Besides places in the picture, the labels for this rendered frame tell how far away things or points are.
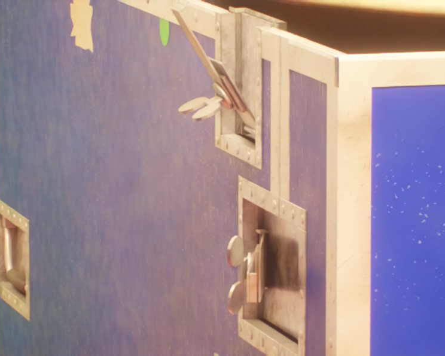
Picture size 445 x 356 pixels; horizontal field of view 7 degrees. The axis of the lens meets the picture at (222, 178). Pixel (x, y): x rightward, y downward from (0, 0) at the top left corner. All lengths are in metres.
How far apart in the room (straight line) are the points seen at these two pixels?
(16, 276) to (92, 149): 0.38
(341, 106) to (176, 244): 0.47
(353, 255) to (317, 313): 0.07
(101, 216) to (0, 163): 0.42
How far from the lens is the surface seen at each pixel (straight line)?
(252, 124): 2.69
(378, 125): 2.46
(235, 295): 2.64
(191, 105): 2.70
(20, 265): 3.54
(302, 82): 2.53
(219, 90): 2.67
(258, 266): 2.62
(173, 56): 2.87
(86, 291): 3.20
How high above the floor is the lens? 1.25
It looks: 9 degrees down
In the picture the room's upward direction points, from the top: straight up
